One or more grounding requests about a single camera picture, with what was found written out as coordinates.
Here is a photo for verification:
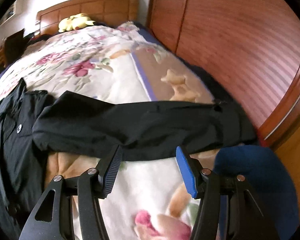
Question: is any wooden headboard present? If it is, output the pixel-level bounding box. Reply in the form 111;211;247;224
37;0;140;36

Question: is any floral blanket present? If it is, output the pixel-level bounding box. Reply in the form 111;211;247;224
0;21;223;240

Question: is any dark blue bed sheet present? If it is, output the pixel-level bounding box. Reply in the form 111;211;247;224
132;21;300;240

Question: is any wooden wardrobe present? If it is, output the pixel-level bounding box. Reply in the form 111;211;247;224
146;0;300;148

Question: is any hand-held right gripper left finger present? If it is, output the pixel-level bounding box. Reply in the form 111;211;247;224
19;145;123;240

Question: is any black jacket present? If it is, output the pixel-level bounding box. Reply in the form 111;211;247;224
0;78;259;240

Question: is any wooden chair with dark cloth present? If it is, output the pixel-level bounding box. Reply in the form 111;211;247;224
4;29;26;68

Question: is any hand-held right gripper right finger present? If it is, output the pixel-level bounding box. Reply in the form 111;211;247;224
176;146;282;240

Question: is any yellow plush toy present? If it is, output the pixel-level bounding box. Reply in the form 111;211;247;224
58;13;96;33

